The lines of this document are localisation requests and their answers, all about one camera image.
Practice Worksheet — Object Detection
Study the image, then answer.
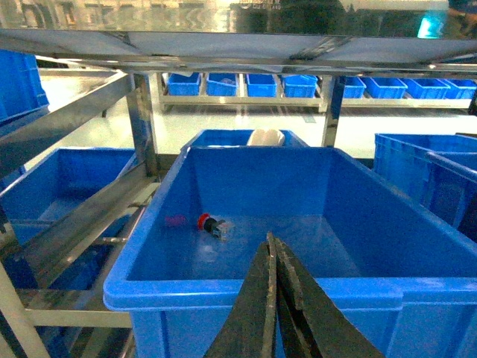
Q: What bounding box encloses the blue bin behind left bin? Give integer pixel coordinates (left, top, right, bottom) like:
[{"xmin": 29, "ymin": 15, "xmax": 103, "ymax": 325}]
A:
[{"xmin": 182, "ymin": 129, "xmax": 308, "ymax": 149}]

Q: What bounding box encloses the blue target bin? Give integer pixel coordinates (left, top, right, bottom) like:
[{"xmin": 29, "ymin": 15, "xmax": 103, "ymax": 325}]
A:
[
  {"xmin": 104, "ymin": 146, "xmax": 476, "ymax": 357},
  {"xmin": 373, "ymin": 134, "xmax": 476, "ymax": 237}
]

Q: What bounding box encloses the red mushroom push button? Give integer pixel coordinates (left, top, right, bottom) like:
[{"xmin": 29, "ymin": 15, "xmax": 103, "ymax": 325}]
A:
[{"xmin": 197, "ymin": 213, "xmax": 235, "ymax": 242}]

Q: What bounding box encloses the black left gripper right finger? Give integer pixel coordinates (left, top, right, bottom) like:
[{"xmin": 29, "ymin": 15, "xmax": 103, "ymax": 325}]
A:
[{"xmin": 274, "ymin": 237, "xmax": 384, "ymax": 357}]

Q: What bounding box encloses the left blue target bin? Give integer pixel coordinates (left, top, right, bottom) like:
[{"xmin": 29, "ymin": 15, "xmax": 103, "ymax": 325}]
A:
[{"xmin": 104, "ymin": 146, "xmax": 476, "ymax": 357}]

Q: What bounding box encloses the right blue target bin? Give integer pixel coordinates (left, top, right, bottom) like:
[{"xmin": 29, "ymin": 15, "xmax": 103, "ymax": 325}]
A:
[{"xmin": 373, "ymin": 134, "xmax": 476, "ymax": 237}]

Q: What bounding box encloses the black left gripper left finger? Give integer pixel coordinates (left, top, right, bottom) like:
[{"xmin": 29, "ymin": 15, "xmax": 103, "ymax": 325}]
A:
[{"xmin": 205, "ymin": 232, "xmax": 277, "ymax": 357}]

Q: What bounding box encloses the white object in rear bin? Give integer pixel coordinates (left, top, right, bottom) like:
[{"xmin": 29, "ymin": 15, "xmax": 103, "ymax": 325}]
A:
[{"xmin": 247, "ymin": 129, "xmax": 285, "ymax": 146}]

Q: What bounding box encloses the steel rack upright post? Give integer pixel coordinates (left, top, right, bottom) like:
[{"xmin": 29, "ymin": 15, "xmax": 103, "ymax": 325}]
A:
[{"xmin": 127, "ymin": 74, "xmax": 159, "ymax": 177}]

